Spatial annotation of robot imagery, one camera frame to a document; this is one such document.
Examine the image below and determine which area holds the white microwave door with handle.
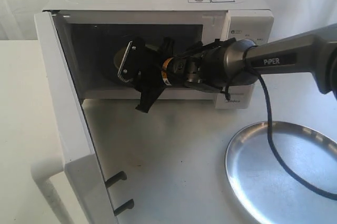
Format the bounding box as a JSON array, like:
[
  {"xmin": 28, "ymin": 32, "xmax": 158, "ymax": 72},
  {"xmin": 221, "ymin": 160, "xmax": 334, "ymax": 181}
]
[{"xmin": 34, "ymin": 12, "xmax": 134, "ymax": 223}]

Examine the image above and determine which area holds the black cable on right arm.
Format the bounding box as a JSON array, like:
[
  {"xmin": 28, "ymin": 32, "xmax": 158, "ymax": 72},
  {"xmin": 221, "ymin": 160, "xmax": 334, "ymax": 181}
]
[{"xmin": 221, "ymin": 46, "xmax": 337, "ymax": 200}]

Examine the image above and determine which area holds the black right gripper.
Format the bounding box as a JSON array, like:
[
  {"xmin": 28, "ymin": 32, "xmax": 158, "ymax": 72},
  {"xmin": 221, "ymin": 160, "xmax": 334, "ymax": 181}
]
[{"xmin": 132, "ymin": 37, "xmax": 175, "ymax": 113}]

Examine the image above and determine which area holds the white microwave oven body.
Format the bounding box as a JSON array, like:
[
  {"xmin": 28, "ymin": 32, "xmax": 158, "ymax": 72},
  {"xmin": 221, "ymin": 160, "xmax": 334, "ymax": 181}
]
[{"xmin": 42, "ymin": 0, "xmax": 274, "ymax": 103}]

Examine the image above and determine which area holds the wrist camera with metal bracket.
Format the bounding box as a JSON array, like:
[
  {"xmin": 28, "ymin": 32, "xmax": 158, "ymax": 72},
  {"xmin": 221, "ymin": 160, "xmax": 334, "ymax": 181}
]
[{"xmin": 117, "ymin": 39, "xmax": 142, "ymax": 83}]

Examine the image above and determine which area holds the round stainless steel plate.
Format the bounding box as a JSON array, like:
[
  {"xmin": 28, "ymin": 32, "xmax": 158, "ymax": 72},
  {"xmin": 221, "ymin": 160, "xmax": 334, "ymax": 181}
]
[{"xmin": 225, "ymin": 121, "xmax": 336, "ymax": 223}]

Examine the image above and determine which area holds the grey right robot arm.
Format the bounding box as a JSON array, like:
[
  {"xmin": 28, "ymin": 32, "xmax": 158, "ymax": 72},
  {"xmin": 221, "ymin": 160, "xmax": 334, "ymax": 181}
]
[{"xmin": 125, "ymin": 24, "xmax": 336, "ymax": 113}]

